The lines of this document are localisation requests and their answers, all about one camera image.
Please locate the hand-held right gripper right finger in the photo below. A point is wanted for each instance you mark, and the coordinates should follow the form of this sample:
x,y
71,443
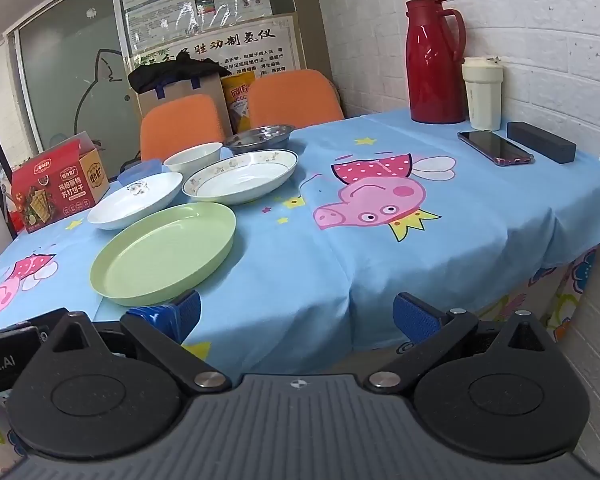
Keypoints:
x,y
412,317

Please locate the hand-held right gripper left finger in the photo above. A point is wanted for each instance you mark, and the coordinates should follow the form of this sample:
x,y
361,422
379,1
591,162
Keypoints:
x,y
187,311

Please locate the blue plastic bowl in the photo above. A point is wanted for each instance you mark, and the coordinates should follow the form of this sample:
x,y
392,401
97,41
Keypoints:
x,y
140,169

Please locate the green plastic plate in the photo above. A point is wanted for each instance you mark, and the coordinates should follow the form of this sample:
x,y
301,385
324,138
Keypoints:
x,y
160,255

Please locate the blue cartoon printed tablecloth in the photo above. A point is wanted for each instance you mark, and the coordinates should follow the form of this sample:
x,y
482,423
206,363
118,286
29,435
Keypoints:
x,y
330,270

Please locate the white round printed plate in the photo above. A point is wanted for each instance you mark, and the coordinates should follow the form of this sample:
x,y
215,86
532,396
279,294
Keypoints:
x,y
130,205

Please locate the white oval floral-rim plate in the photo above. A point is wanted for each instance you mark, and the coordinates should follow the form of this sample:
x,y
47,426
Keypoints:
x,y
240,180

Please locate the white ceramic bowl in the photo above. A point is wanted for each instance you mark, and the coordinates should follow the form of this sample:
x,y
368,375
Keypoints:
x,y
190,161

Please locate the floral printed cloth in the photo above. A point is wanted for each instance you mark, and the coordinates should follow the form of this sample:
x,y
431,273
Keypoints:
x,y
565,300

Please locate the red snack box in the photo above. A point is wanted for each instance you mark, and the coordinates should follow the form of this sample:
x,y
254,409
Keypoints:
x,y
50,195

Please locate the orange chair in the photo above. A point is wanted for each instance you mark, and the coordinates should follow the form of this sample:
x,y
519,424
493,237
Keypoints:
x,y
295,100
180,127

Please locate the metal bowl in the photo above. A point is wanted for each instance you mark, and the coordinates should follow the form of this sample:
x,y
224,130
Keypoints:
x,y
260,137

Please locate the smartphone in clear case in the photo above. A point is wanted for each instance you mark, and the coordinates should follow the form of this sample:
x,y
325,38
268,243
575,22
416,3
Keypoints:
x,y
495,147

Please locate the yellow snack bag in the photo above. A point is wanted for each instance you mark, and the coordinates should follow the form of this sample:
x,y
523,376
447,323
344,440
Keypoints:
x,y
237,100

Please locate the black rectangular box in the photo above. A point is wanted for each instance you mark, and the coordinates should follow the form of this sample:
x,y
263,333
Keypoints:
x,y
542,142

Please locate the cardboard box with black cloth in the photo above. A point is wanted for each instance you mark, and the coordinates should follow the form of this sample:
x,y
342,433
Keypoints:
x,y
200,89

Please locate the cream tumbler cup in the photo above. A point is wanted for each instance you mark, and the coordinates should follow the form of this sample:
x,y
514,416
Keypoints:
x,y
482,100

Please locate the black cloth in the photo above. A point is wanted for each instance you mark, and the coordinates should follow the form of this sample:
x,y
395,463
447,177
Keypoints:
x,y
175,72

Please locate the red thermos jug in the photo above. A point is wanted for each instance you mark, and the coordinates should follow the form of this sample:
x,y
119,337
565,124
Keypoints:
x,y
430,70

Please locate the frosted glass panel cartoon drawing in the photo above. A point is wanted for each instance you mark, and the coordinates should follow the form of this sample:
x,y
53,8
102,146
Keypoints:
x,y
65,60

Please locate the framed calligraphy poster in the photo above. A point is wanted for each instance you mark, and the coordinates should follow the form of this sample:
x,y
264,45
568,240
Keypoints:
x,y
260,40

